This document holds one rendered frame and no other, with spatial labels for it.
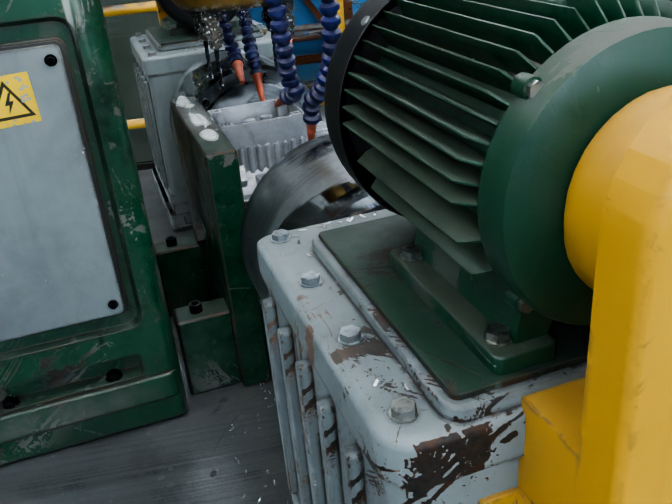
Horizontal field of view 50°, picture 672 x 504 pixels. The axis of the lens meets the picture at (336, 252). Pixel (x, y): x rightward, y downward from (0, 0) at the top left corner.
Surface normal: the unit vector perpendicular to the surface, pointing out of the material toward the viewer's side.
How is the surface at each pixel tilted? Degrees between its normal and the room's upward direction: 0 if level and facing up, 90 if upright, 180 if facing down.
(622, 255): 90
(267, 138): 90
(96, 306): 90
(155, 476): 0
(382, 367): 0
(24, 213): 90
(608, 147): 51
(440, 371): 0
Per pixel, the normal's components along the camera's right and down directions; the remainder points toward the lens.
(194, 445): -0.08, -0.89
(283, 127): 0.33, 0.40
